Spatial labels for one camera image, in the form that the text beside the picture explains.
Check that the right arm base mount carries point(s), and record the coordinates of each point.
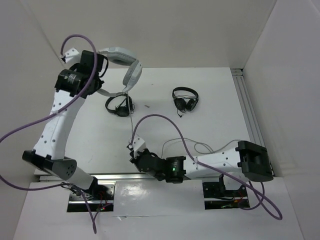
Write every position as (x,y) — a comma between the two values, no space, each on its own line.
(216,197)

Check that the aluminium rail right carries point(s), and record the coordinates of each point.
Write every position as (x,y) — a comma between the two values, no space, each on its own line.
(243,100)

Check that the black headphones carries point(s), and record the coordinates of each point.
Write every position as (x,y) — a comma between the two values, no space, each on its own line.
(184,103)
(123,109)

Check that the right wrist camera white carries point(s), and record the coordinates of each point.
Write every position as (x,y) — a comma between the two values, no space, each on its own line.
(137,146)

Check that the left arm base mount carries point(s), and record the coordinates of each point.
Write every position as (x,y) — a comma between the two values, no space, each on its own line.
(104,201)

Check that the aluminium rail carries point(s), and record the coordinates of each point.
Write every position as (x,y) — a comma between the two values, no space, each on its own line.
(105,177)
(243,100)

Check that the black headphones left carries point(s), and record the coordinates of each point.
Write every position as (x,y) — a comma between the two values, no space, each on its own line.
(123,109)

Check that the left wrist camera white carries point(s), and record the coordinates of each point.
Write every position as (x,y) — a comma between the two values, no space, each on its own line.
(71,57)

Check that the black headphones right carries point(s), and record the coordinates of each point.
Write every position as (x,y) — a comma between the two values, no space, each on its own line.
(184,103)

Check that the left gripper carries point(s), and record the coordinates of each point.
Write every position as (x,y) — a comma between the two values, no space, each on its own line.
(101,82)

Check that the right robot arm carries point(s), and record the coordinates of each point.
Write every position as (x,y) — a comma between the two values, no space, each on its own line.
(207,167)

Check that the aluminium rail front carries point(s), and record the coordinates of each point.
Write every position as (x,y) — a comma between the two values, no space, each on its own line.
(105,177)

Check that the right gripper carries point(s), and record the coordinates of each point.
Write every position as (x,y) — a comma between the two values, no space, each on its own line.
(135,159)

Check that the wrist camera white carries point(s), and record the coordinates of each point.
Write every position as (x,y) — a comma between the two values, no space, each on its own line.
(137,146)
(71,57)

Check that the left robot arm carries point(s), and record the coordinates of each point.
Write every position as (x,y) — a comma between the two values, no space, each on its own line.
(48,154)

